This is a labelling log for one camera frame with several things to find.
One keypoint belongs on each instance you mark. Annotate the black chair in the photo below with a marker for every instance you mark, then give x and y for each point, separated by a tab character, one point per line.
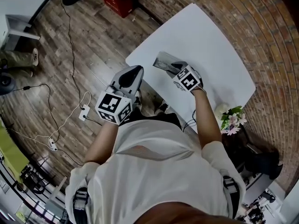
33	179

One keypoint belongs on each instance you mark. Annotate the white round vase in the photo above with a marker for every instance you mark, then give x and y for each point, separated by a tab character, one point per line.
221	108

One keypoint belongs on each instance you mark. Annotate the black bag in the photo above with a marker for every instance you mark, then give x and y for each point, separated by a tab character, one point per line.
264	162

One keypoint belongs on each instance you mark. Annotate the person's right forearm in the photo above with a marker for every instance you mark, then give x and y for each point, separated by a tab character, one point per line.
206	120

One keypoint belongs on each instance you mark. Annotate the person's dark trousers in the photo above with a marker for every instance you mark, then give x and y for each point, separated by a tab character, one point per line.
161	119

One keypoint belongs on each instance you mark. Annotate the pink and white flower bouquet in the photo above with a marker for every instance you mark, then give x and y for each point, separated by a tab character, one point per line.
232	119

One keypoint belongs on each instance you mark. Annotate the white power strip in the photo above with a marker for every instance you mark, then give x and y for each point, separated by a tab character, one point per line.
84	112

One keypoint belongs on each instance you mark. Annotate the person's shoe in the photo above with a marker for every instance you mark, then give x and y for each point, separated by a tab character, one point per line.
163	107

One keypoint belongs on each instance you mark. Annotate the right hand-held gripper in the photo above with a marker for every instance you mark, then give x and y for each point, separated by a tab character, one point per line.
188	79

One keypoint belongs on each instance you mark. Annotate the person's left forearm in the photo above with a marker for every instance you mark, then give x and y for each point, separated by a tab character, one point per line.
102	141

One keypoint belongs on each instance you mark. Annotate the grey patterned glasses case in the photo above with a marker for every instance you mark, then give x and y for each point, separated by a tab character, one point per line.
162	60

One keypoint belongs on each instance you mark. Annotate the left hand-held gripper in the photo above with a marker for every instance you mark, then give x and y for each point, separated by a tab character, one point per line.
114	102

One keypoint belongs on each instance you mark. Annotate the black round wheel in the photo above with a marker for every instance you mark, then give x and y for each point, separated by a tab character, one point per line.
5	84

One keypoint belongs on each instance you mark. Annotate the white plug adapter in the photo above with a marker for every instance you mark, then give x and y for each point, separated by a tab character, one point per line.
52	144

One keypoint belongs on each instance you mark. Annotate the person's white shirt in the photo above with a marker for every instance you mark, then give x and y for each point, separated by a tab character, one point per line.
151	171

